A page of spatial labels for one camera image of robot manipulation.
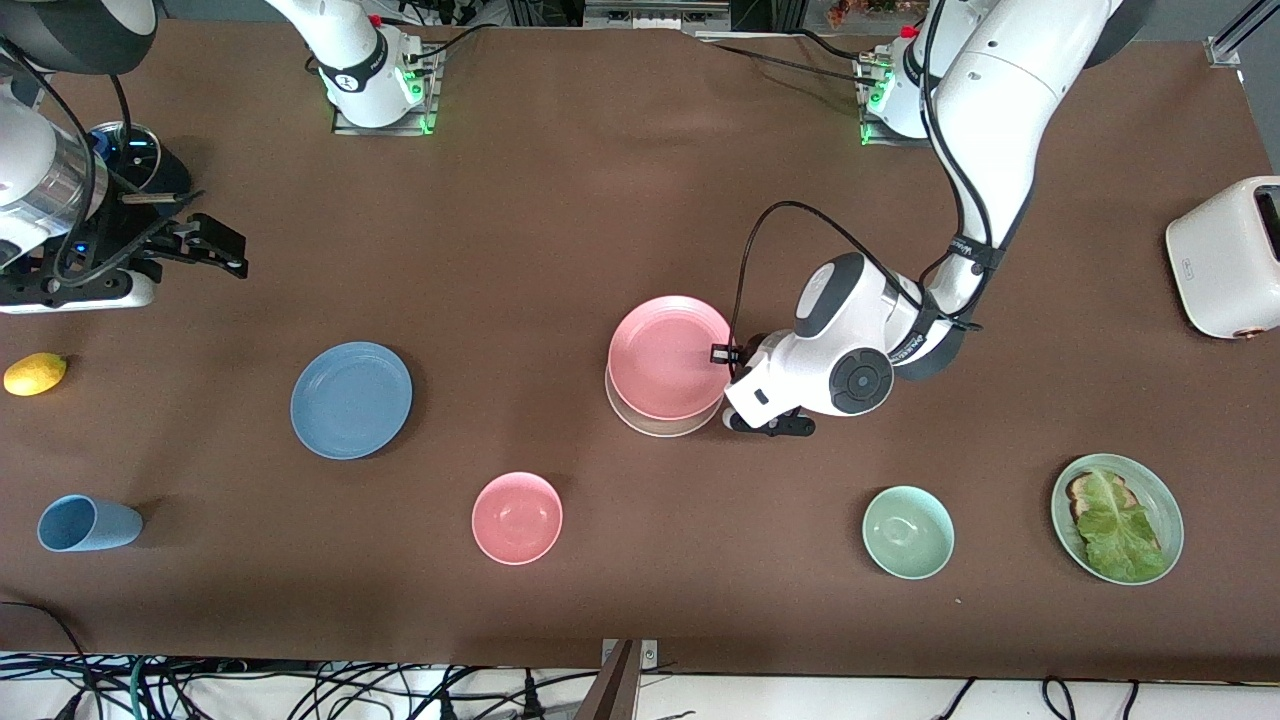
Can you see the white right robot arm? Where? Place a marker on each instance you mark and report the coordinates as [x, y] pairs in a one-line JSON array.
[[350, 60]]

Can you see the glass lid with blue knob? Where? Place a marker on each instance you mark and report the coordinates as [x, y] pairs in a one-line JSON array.
[[135, 150]]

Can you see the pink bowl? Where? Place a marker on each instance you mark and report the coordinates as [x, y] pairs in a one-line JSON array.
[[517, 518]]

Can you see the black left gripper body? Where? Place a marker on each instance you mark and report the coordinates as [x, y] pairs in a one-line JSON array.
[[745, 354]]

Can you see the orange red background object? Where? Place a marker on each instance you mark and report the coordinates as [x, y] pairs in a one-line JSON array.
[[850, 12]]

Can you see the yellow lemon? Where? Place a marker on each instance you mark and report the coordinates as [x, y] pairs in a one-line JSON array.
[[35, 375]]

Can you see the dark blue saucepan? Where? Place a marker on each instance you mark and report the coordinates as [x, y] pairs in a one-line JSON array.
[[176, 165]]

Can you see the brown bread slice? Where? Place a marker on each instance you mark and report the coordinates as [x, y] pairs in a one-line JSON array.
[[1076, 492]]

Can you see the pink plate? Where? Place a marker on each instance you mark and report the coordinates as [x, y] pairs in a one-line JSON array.
[[665, 355]]

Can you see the metal table edge bracket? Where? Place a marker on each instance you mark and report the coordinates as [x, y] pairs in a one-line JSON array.
[[650, 655]]

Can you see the blue plate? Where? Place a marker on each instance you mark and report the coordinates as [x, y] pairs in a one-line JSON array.
[[350, 400]]

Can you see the beige plate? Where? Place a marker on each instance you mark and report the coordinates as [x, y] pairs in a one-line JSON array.
[[660, 428]]

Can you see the white toaster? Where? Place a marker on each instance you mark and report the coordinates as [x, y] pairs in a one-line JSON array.
[[1220, 260]]

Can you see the metal frame fixture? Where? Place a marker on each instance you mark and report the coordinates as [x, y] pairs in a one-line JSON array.
[[655, 15]]

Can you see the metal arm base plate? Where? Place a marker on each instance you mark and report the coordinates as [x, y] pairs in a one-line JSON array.
[[885, 140], [430, 90]]

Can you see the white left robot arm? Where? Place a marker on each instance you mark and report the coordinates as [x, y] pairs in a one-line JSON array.
[[1000, 100]]

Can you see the aluminium frame profile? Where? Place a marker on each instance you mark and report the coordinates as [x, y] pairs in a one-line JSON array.
[[1225, 50]]

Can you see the dark brown stand post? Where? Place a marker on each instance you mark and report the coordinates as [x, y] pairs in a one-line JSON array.
[[620, 690]]

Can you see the green plate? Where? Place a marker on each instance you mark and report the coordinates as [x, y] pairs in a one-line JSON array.
[[1158, 498]]

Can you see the green bowl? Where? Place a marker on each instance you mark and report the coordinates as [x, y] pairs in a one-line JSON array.
[[908, 532]]

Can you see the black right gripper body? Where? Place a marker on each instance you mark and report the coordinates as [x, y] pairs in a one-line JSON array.
[[128, 250]]

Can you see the green lettuce leaf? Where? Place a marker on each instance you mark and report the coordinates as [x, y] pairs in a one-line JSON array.
[[1120, 540]]

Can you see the blue cup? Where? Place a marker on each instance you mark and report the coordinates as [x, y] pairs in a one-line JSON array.
[[100, 525]]

